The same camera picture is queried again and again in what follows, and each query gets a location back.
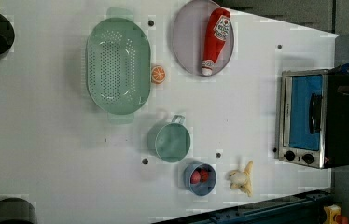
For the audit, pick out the black round mount bottom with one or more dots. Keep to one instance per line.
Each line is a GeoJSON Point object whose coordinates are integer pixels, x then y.
{"type": "Point", "coordinates": [17, 211]}

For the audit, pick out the blue plastic cup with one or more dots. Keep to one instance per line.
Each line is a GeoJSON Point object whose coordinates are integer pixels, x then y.
{"type": "Point", "coordinates": [200, 189]}

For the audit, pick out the red plush ketchup bottle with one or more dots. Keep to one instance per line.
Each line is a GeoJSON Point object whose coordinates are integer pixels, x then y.
{"type": "Point", "coordinates": [217, 31]}

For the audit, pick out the green plastic colander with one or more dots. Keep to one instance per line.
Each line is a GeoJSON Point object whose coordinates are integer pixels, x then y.
{"type": "Point", "coordinates": [118, 64]}

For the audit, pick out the blue metal frame rail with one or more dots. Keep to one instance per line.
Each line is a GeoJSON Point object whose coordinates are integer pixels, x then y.
{"type": "Point", "coordinates": [303, 208]}

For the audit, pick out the black toaster oven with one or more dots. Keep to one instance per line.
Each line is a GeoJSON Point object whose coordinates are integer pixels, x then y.
{"type": "Point", "coordinates": [314, 119]}

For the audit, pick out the green plastic cup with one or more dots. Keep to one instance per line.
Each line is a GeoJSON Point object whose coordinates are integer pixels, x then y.
{"type": "Point", "coordinates": [169, 141]}

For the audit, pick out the peeled banana toy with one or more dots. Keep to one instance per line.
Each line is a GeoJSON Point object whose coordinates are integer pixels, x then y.
{"type": "Point", "coordinates": [241, 180]}

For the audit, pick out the red strawberry toy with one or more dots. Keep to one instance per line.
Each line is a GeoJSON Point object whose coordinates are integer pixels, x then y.
{"type": "Point", "coordinates": [199, 176]}

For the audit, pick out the orange slice toy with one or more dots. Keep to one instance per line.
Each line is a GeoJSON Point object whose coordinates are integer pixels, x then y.
{"type": "Point", "coordinates": [158, 74]}

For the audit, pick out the yellow and orange toy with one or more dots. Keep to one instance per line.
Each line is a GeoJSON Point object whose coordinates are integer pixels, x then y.
{"type": "Point", "coordinates": [334, 215]}

